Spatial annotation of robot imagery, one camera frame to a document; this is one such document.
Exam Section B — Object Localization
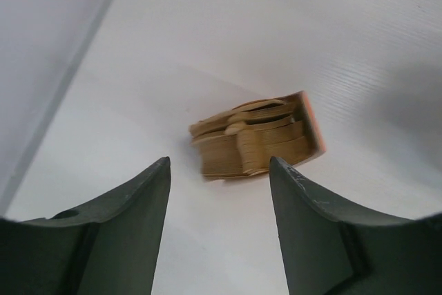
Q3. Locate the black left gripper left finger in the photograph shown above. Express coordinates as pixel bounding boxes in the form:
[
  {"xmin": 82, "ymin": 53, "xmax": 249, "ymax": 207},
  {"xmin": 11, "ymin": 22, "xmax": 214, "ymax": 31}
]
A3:
[{"xmin": 1, "ymin": 157, "xmax": 171, "ymax": 294}]

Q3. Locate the stack of brown filters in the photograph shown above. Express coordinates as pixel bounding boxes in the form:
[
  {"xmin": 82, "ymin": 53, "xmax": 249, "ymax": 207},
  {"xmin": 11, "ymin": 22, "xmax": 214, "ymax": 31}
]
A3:
[{"xmin": 189, "ymin": 99, "xmax": 314, "ymax": 180}]

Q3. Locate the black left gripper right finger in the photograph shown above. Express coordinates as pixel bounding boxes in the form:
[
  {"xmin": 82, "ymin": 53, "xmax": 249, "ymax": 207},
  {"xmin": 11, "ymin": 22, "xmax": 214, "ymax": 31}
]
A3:
[{"xmin": 269, "ymin": 158, "xmax": 441, "ymax": 294}]

